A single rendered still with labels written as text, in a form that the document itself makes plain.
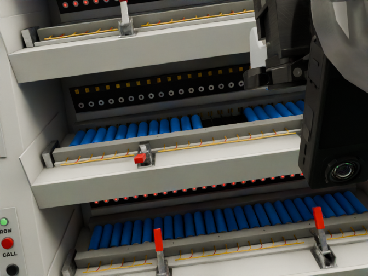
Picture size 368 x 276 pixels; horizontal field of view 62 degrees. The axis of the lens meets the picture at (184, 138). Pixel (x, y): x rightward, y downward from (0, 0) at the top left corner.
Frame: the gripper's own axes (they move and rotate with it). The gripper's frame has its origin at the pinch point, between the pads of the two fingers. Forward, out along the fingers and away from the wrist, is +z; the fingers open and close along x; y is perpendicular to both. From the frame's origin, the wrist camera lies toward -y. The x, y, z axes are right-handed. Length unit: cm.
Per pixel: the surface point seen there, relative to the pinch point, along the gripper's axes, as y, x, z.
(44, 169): -8.4, 34.2, 17.0
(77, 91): 4.6, 29.9, 27.8
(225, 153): -9.5, 4.2, 13.9
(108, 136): -4.7, 23.7, 21.2
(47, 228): -18.1, 34.8, 15.7
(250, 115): -4.4, -2.4, 22.0
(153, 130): -4.6, 15.6, 21.3
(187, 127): -4.9, 9.5, 20.5
